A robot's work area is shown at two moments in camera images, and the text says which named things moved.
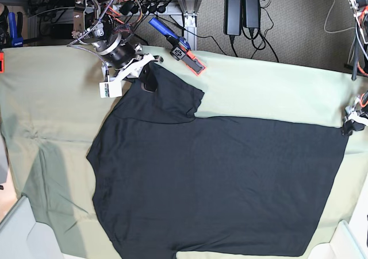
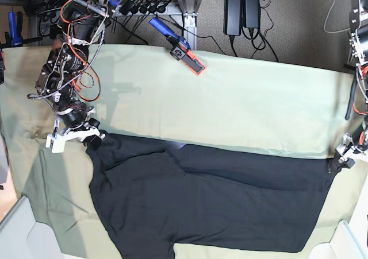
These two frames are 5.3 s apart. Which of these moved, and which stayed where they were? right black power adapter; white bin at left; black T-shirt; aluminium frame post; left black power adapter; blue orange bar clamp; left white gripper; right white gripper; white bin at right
Moved: left white gripper; right white gripper; black T-shirt
Stayed: right black power adapter; blue orange bar clamp; left black power adapter; aluminium frame post; white bin at left; white bin at right
